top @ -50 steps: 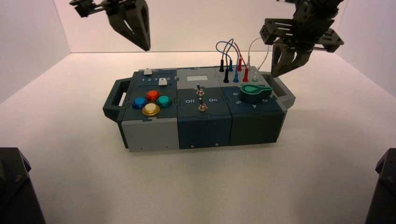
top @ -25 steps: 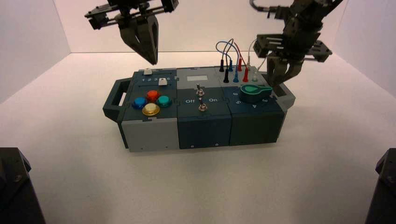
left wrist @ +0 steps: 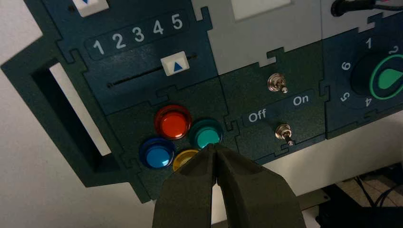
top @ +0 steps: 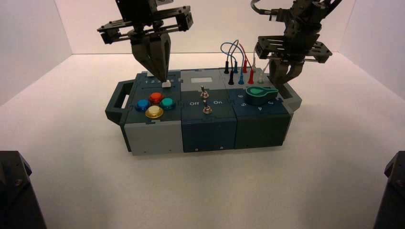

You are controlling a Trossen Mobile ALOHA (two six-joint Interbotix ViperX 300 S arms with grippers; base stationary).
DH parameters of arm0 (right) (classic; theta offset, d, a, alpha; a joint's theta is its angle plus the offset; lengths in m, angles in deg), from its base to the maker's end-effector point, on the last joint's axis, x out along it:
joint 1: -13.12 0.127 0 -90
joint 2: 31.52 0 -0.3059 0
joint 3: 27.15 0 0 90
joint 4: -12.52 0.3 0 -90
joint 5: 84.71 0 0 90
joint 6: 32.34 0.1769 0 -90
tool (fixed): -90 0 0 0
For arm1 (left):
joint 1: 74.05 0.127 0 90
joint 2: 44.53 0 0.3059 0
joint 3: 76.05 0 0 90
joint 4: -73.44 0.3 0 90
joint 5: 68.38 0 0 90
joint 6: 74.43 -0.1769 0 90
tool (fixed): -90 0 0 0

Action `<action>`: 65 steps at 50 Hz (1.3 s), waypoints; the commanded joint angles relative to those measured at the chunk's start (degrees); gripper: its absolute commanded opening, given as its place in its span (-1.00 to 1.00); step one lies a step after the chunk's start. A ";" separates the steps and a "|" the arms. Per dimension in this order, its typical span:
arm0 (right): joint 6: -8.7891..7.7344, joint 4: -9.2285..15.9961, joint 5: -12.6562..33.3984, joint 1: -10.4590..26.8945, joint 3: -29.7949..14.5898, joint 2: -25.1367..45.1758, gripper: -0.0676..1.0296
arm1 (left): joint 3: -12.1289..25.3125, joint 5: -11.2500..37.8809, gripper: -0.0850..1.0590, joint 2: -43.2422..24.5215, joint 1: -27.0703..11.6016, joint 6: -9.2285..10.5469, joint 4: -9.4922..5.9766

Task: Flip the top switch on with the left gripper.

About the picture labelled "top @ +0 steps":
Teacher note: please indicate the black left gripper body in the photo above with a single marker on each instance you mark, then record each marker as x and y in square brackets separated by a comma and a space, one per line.
[139, 12]

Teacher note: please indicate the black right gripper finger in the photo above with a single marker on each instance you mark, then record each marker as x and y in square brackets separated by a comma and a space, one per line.
[296, 71]
[277, 74]

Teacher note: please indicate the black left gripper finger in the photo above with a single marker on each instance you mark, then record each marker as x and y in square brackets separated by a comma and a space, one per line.
[144, 53]
[163, 50]

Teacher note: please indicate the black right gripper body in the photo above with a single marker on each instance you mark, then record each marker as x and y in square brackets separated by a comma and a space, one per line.
[294, 34]

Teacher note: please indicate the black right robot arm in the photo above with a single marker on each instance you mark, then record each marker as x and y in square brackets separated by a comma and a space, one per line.
[329, 4]

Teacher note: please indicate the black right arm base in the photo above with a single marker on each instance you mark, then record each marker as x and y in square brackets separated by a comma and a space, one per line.
[392, 202]

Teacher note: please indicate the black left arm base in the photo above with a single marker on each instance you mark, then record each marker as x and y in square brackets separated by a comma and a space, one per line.
[15, 196]

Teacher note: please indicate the green rotary knob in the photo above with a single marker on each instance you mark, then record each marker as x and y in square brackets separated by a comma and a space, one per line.
[261, 94]

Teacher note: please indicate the orange round push button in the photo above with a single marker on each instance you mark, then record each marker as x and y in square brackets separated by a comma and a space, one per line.
[155, 97]

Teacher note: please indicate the small grey display screen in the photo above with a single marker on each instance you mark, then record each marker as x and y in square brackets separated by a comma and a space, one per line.
[201, 80]

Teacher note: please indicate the blue round push button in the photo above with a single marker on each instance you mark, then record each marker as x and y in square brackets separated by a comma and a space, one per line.
[142, 105]

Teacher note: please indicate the teal round push button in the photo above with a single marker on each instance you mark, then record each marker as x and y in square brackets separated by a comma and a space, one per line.
[167, 103]

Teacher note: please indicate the yellow round push button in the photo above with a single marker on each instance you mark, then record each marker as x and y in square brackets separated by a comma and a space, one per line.
[154, 112]

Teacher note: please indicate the grey and teal control box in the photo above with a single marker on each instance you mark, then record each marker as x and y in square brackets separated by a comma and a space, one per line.
[208, 132]

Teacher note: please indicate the metal toggle switch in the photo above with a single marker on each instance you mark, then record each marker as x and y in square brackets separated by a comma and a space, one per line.
[203, 93]
[207, 109]

